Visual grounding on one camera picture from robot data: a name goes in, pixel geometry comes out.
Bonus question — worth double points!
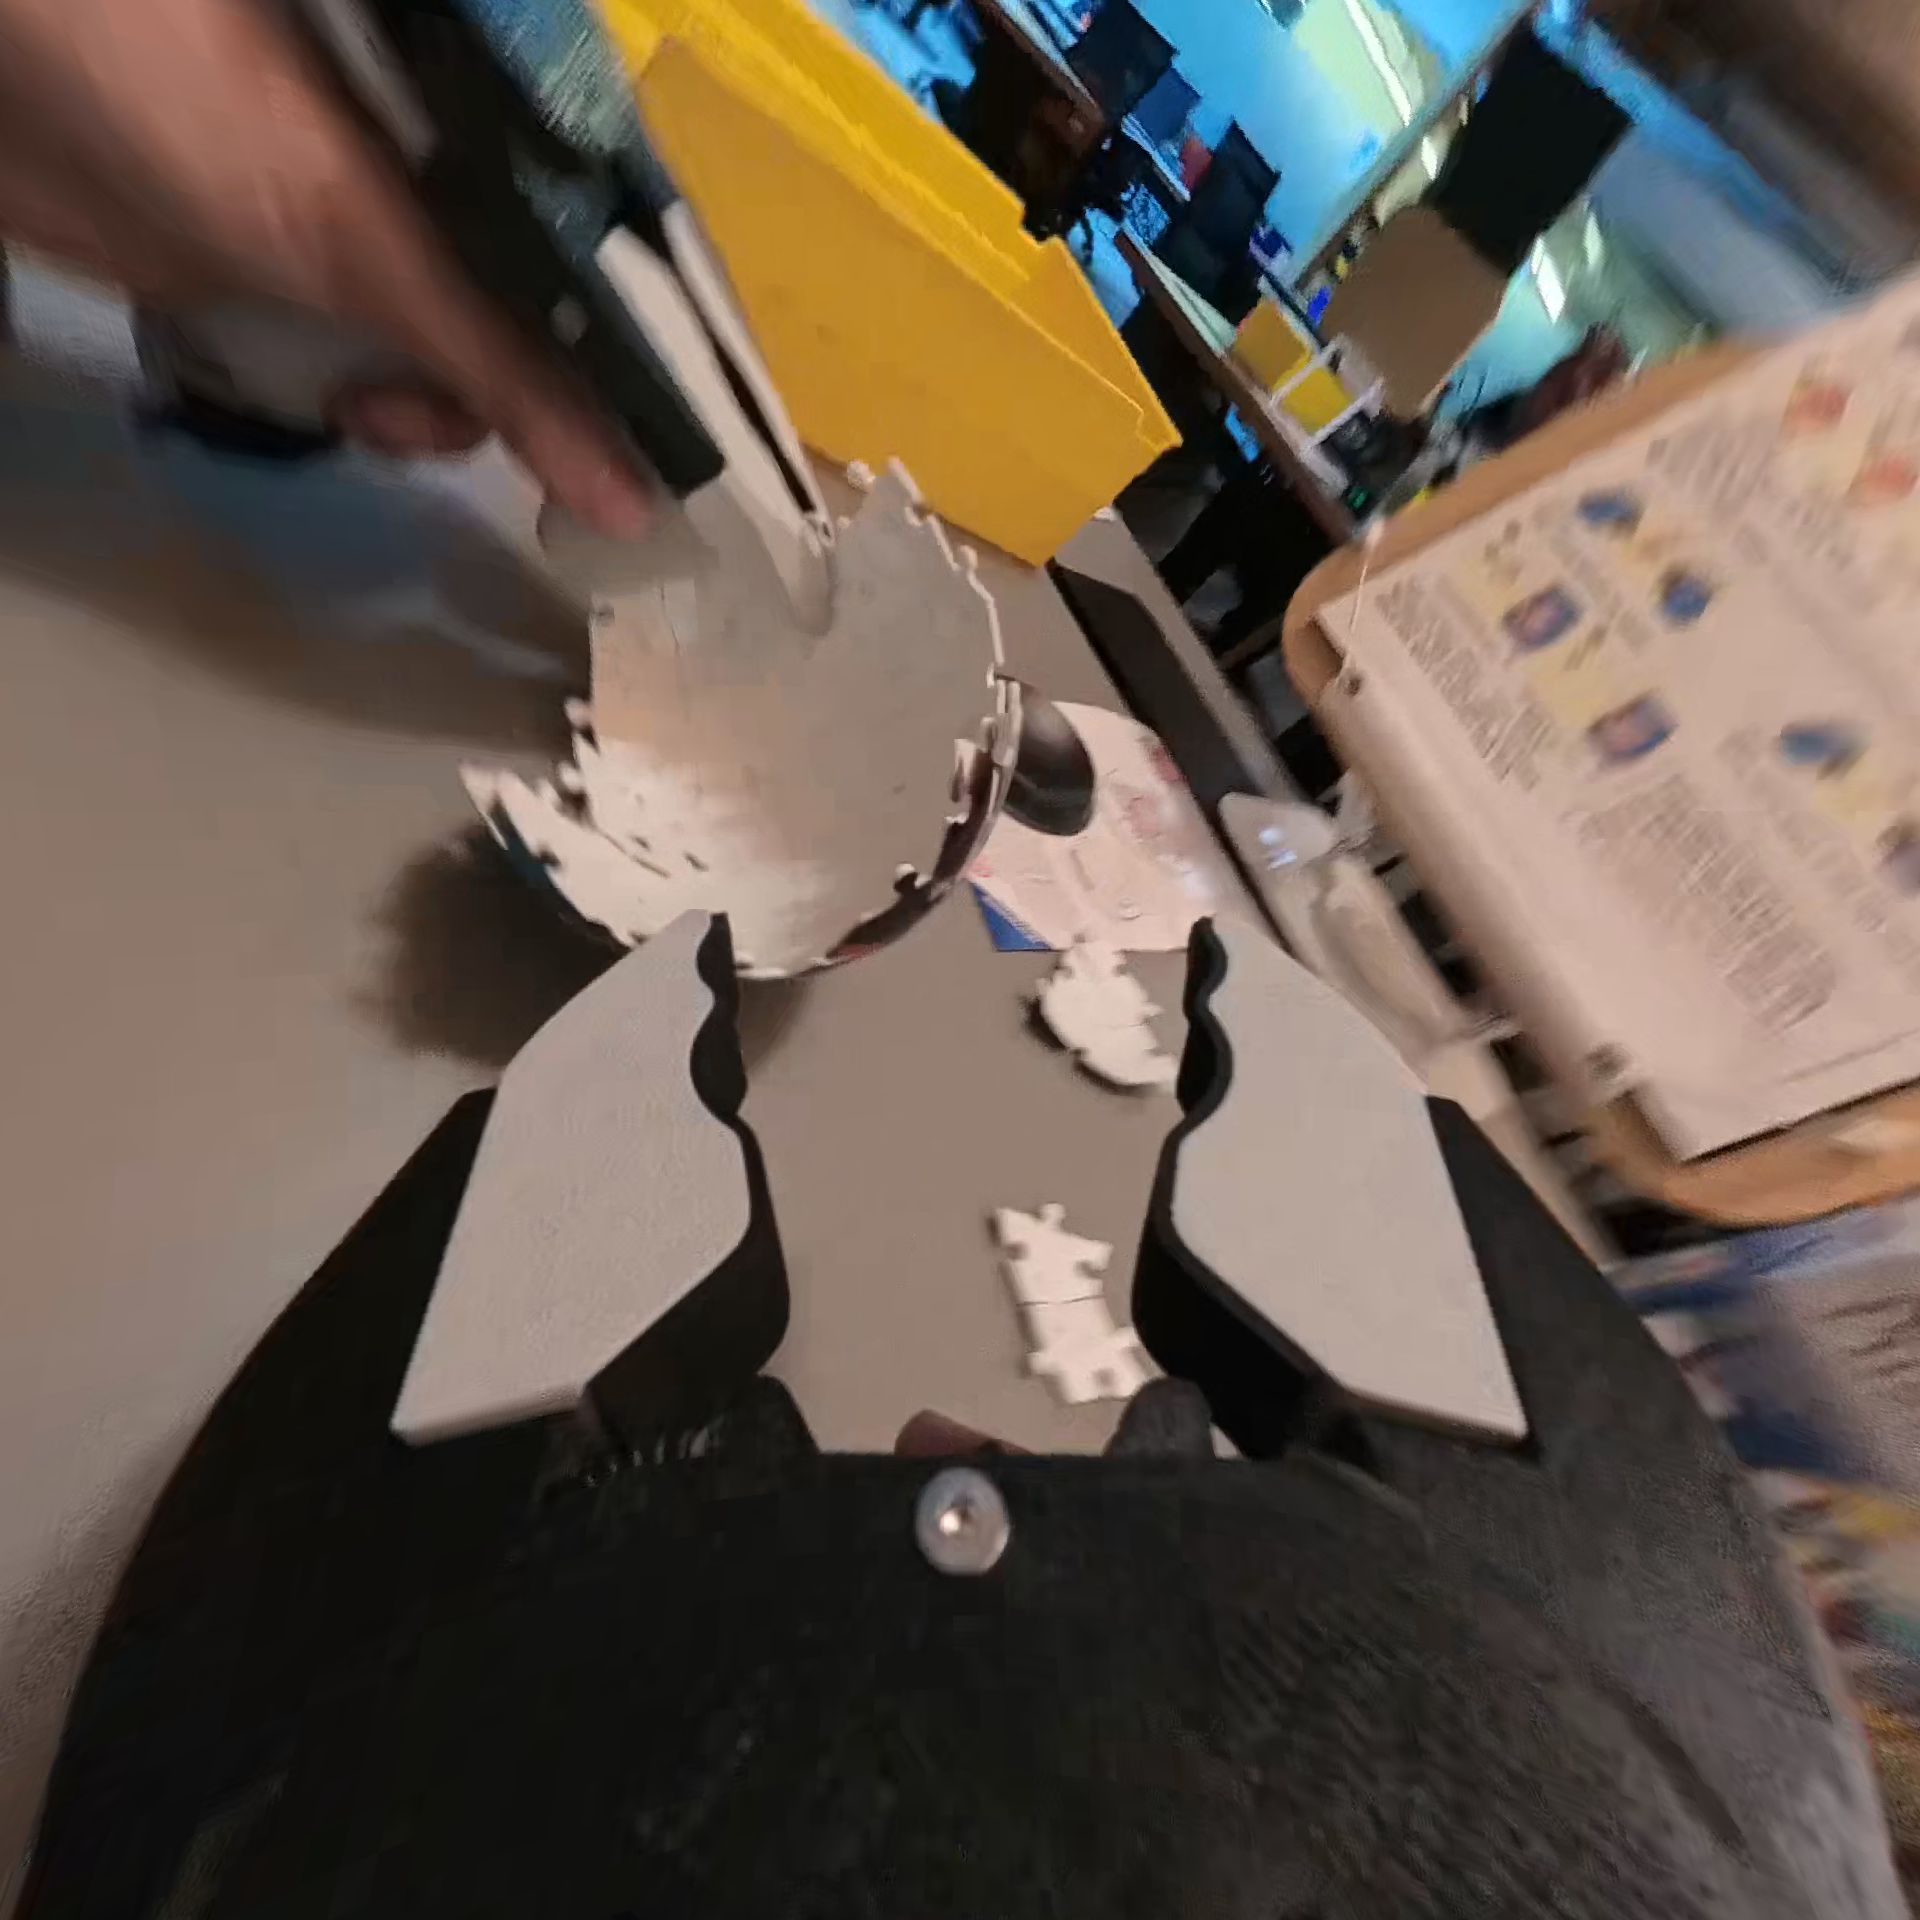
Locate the joined white puzzle pieces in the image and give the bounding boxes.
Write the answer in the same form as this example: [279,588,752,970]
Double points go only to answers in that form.
[987,1200,1164,1410]

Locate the brown cardboard box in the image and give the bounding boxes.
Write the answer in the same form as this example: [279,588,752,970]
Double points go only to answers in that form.
[1319,202,1509,422]

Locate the white puzzle ball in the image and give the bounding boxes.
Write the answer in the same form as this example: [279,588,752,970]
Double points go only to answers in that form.
[459,458,1029,983]

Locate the single white puzzle piece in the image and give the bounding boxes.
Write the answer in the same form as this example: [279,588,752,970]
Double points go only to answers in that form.
[1028,938,1184,1093]

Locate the black monitor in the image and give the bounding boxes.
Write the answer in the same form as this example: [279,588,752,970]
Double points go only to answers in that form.
[1427,21,1638,277]

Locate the black rounded object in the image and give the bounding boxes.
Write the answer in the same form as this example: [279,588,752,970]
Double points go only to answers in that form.
[990,676,1100,839]

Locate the printed instruction sheet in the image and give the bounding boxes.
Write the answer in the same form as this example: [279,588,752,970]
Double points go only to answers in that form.
[1319,284,1920,1164]

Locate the clear plastic bag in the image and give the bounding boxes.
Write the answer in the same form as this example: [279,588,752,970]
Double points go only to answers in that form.
[1218,787,1504,1053]

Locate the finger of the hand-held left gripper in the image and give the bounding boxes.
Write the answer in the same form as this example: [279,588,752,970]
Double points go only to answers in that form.
[598,225,840,631]
[665,199,837,545]

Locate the wooden tray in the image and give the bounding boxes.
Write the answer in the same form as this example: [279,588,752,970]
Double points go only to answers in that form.
[1284,337,1920,1231]

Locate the white printed round sheet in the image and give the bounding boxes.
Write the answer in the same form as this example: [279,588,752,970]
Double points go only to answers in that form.
[966,697,1246,958]

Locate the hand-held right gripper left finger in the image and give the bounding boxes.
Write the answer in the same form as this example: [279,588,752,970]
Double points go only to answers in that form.
[390,908,795,1444]

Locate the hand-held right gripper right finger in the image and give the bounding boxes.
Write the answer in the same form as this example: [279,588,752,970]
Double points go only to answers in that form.
[1132,917,1533,1455]

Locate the colourful printed box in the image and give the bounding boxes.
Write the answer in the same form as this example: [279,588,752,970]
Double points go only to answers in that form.
[1612,1200,1920,1801]

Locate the person's left hand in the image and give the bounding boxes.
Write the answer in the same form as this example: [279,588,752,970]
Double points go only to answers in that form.
[0,0,671,542]

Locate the yellow plastic bin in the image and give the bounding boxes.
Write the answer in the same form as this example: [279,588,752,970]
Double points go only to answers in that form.
[599,0,1188,568]

